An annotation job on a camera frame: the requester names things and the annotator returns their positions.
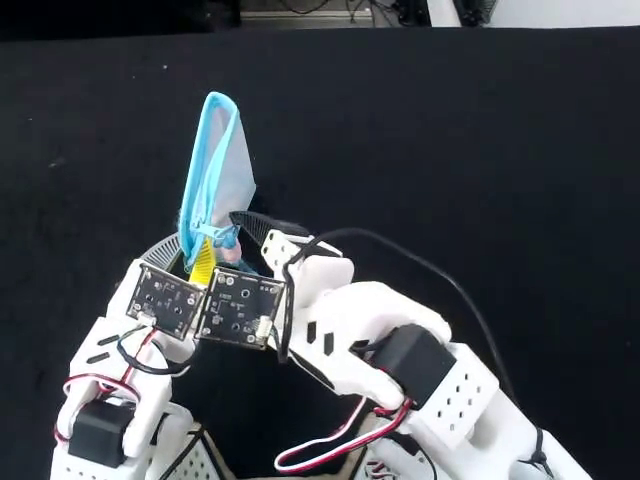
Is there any blue-edged mesh zip pouch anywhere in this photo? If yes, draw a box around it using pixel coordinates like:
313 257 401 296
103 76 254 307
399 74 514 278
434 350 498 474
177 89 259 269

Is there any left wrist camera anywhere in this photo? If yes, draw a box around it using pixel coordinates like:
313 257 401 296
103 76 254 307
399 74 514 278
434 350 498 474
124 262 206 343

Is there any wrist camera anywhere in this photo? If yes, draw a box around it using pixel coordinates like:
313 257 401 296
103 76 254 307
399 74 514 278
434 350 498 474
193 266 288 353
124 262 206 343

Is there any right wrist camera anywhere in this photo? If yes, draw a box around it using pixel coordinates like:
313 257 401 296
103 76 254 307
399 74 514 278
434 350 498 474
193 266 288 353

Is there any black cable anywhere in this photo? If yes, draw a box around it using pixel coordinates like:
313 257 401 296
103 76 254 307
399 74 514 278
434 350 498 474
276 227 557 477

